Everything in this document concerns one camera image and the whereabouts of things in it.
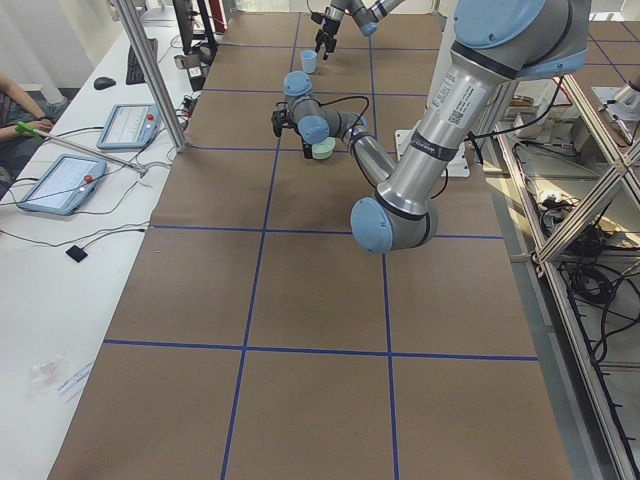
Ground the light blue plastic cup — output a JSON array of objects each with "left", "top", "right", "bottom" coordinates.
[{"left": 300, "top": 49, "right": 317, "bottom": 75}]

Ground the pale green ceramic bowl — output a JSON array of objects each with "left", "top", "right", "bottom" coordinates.
[{"left": 311, "top": 137, "right": 336, "bottom": 160}]

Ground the blue teach pendant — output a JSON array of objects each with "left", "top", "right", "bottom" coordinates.
[
  {"left": 17, "top": 154, "right": 107, "bottom": 216},
  {"left": 96, "top": 104, "right": 161, "bottom": 151}
]

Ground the metal rod with green grip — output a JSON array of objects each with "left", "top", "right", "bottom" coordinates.
[{"left": 15, "top": 122, "right": 147, "bottom": 177}]

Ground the black computer mouse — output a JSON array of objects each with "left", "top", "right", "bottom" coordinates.
[{"left": 93, "top": 76, "right": 116, "bottom": 91}]

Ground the person forearm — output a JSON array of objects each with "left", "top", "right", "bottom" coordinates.
[{"left": 1, "top": 74, "right": 54, "bottom": 131}]

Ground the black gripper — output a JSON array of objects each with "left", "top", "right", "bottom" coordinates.
[
  {"left": 271, "top": 103, "right": 313, "bottom": 159},
  {"left": 315, "top": 19, "right": 339, "bottom": 60}
]

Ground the near blue teach pendant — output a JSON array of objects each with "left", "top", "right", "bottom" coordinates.
[{"left": 17, "top": 154, "right": 107, "bottom": 216}]

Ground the far blue teach pendant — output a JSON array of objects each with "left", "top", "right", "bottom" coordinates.
[{"left": 96, "top": 104, "right": 161, "bottom": 151}]

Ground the small black square pad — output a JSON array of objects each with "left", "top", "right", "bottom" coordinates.
[{"left": 65, "top": 245, "right": 88, "bottom": 263}]

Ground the black keyboard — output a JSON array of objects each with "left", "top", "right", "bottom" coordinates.
[{"left": 125, "top": 38, "right": 158, "bottom": 85}]

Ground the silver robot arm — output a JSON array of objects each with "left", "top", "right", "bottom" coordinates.
[
  {"left": 311, "top": 0, "right": 403, "bottom": 60},
  {"left": 271, "top": 1, "right": 591, "bottom": 253}
]

